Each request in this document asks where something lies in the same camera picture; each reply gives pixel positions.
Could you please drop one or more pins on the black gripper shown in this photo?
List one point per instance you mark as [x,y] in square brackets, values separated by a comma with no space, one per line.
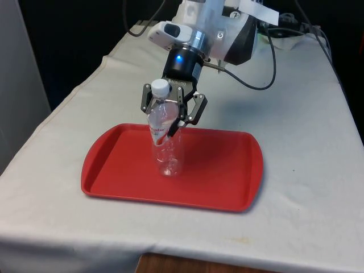
[185,66]

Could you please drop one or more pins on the clear plastic bottle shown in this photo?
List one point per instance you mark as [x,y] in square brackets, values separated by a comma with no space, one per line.
[166,153]

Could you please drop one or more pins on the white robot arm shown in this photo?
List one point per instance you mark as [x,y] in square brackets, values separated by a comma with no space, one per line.
[227,37]

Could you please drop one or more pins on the red tray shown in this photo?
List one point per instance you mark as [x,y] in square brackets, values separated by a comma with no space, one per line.
[216,170]

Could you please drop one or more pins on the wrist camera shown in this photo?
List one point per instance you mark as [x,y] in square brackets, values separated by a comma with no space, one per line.
[167,32]

